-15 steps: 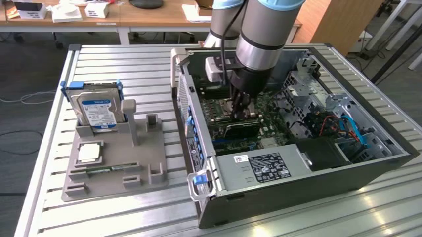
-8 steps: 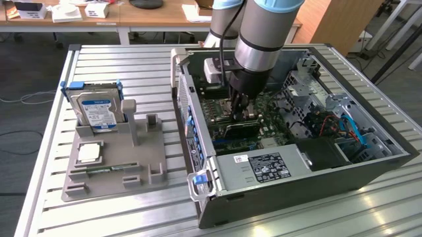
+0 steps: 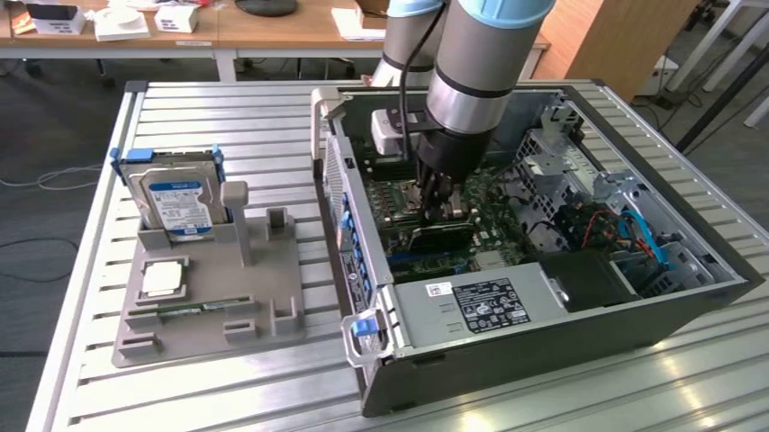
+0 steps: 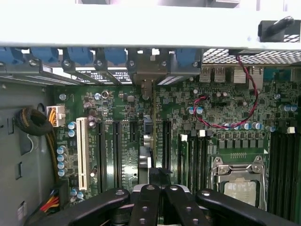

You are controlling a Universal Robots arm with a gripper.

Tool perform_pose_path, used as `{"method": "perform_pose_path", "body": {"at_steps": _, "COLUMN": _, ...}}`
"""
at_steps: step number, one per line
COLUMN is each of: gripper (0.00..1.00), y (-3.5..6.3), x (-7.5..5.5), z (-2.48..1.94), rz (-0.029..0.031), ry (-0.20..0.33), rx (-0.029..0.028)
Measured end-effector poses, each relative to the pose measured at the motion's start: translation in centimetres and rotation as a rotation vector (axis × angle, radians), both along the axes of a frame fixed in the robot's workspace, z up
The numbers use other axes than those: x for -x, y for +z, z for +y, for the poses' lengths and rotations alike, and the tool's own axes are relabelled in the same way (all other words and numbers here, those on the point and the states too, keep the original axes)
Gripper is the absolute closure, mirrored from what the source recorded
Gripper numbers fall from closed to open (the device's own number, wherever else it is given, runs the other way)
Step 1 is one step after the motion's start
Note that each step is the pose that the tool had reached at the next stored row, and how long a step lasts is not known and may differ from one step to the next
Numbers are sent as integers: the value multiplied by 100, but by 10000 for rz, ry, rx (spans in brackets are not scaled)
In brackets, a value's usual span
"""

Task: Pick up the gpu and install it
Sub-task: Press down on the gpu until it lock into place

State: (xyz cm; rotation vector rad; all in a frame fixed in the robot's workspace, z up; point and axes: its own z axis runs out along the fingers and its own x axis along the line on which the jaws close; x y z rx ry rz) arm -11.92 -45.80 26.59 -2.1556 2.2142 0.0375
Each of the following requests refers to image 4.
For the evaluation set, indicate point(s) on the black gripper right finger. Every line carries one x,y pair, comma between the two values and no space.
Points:
183,209

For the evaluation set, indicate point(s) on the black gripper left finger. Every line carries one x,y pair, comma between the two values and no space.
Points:
144,207

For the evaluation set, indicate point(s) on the black RAM slot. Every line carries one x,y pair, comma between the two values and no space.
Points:
201,162
208,160
291,164
275,164
283,164
192,162

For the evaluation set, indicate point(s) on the CPU with thermal paste residue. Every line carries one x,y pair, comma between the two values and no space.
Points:
240,193

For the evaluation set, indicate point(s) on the silver CPU in socket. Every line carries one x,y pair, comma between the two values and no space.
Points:
237,168

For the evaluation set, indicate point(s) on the short black expansion slot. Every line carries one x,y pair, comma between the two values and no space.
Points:
134,131

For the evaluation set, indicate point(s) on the white PCI expansion slot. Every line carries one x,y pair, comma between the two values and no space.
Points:
82,153

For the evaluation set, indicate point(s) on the green motherboard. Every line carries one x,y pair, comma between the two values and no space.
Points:
122,106

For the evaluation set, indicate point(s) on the white power connector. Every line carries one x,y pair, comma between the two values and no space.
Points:
57,115

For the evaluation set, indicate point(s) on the silver rear port block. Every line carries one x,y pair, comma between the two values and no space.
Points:
257,77
240,76
205,75
219,75

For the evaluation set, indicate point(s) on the metal slot cover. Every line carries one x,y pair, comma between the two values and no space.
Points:
110,75
84,75
56,75

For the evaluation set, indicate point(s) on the black open PC case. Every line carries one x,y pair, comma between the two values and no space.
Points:
23,141

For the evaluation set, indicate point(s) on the teal port connector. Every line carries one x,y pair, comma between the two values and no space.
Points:
276,75

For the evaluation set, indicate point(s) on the black chassis intrusion switch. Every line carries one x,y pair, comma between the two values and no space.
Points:
242,52

